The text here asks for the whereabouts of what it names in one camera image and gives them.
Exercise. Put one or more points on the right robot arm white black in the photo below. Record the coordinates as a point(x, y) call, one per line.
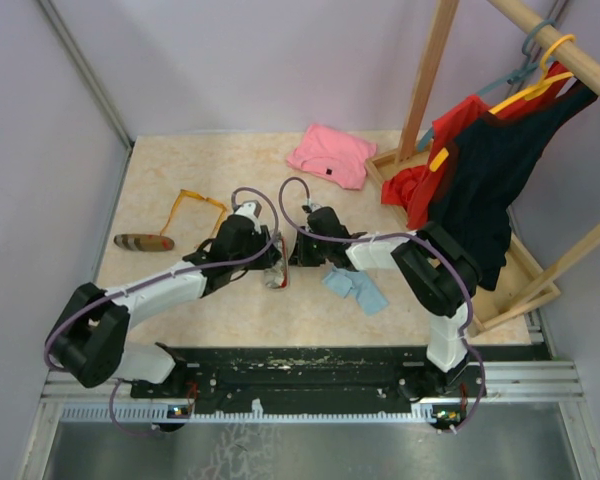
point(441, 275)

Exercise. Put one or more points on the red sunglasses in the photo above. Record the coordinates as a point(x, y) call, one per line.
point(279, 278)

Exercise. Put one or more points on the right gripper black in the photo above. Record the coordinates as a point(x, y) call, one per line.
point(300, 257)

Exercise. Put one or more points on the light blue cloth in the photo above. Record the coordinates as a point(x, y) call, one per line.
point(360, 286)

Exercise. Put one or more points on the folded pink shirt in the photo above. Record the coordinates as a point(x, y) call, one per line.
point(333, 155)

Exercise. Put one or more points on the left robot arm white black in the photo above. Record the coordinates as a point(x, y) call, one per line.
point(90, 338)

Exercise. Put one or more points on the brown striped glasses case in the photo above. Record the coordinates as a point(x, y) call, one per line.
point(144, 242)

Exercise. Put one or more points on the orange sunglasses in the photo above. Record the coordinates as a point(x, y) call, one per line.
point(193, 217)

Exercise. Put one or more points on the teal hanger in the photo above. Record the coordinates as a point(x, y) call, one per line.
point(516, 76)

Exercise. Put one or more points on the dark navy shirt hanging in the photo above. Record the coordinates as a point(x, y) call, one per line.
point(489, 164)

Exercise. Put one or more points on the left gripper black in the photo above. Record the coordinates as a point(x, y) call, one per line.
point(267, 260)

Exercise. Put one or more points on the yellow hanger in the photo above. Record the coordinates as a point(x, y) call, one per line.
point(535, 85)

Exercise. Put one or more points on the map print glasses case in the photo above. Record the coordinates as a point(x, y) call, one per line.
point(268, 271)

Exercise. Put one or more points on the red shirt hanging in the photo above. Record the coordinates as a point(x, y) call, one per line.
point(413, 188)

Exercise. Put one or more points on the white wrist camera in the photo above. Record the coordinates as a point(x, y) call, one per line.
point(309, 206)
point(250, 209)

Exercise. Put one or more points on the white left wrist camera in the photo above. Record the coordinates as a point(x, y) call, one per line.
point(250, 209)

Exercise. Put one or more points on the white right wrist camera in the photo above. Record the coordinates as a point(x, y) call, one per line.
point(309, 206)

